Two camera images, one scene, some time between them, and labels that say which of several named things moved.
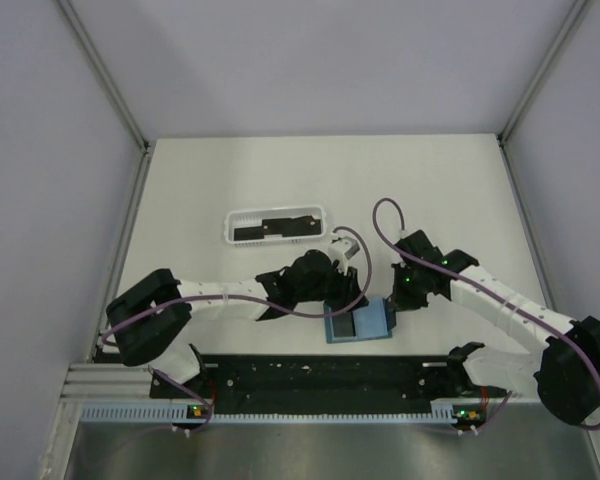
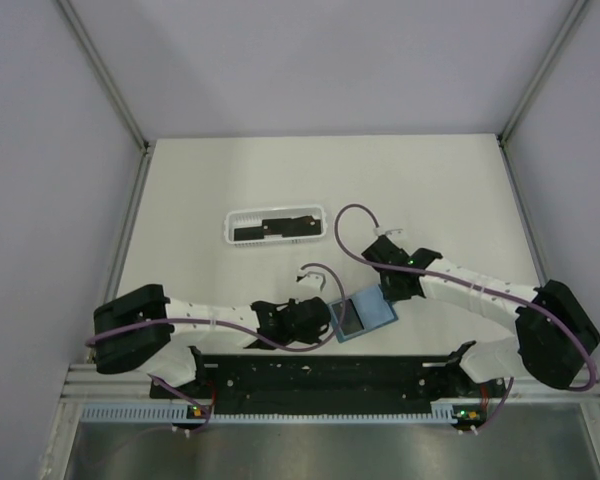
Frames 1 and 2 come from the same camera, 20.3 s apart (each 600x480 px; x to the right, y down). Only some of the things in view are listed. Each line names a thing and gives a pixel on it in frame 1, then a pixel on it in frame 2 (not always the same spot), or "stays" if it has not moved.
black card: (248, 233) stays
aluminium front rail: (106, 381) stays
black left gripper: (348, 289) -> (310, 338)
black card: (302, 225) stays
